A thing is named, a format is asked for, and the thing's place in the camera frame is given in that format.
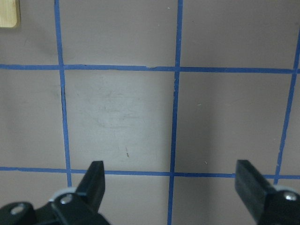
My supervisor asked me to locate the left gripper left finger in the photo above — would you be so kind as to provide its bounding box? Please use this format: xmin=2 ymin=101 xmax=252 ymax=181
xmin=51 ymin=161 xmax=109 ymax=225

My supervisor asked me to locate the wooden mug stand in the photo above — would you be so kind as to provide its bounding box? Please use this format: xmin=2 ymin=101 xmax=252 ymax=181
xmin=0 ymin=0 xmax=21 ymax=29

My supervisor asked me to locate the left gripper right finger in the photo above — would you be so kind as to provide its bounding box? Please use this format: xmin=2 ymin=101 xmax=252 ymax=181
xmin=235 ymin=160 xmax=300 ymax=225

